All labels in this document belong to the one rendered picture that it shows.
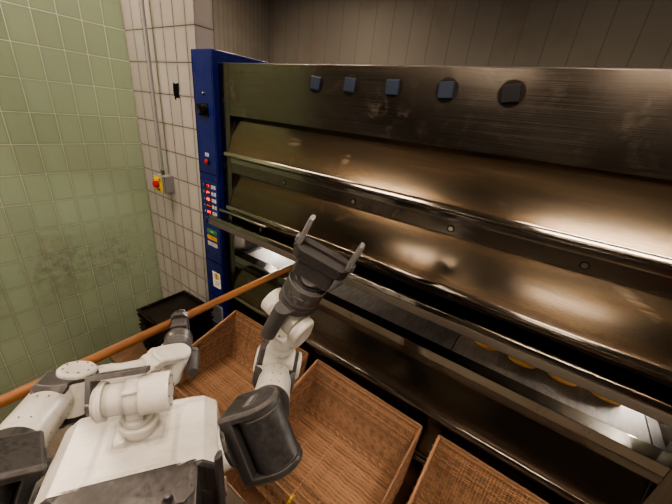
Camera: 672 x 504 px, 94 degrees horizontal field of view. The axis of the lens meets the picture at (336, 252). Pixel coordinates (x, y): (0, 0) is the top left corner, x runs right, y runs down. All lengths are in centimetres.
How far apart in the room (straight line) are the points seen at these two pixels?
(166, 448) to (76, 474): 12
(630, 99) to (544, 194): 25
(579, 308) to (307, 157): 102
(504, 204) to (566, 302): 32
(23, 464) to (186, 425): 23
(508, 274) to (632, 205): 33
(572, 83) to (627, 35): 297
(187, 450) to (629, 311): 106
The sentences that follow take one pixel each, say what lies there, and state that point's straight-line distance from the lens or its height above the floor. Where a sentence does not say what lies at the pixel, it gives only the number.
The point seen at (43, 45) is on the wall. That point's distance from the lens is 231.
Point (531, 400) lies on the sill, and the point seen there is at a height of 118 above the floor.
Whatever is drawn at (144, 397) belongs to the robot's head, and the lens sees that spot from 65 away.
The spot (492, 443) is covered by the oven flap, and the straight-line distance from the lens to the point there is 140.
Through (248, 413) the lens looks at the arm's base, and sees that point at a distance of 68.
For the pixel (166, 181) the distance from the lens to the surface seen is 215.
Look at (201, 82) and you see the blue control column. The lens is 177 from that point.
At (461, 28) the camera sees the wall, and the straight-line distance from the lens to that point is 410.
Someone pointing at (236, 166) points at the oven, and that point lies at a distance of 165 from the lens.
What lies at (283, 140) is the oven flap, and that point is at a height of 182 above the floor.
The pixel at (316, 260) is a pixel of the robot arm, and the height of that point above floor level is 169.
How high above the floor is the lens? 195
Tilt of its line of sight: 24 degrees down
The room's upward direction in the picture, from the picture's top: 6 degrees clockwise
